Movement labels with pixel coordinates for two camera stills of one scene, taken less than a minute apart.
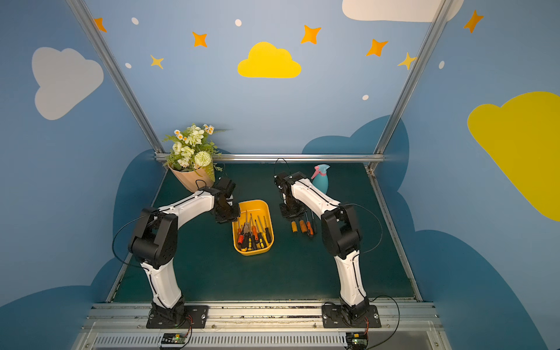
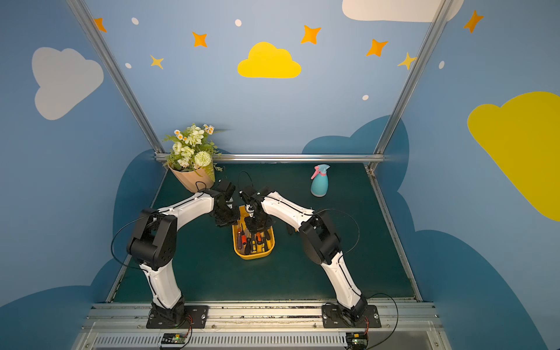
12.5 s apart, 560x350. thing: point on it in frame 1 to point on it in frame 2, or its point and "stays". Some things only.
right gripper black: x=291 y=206 to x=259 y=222
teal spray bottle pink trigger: x=320 y=179 stays
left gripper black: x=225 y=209 stays
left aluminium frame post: x=120 y=79 stays
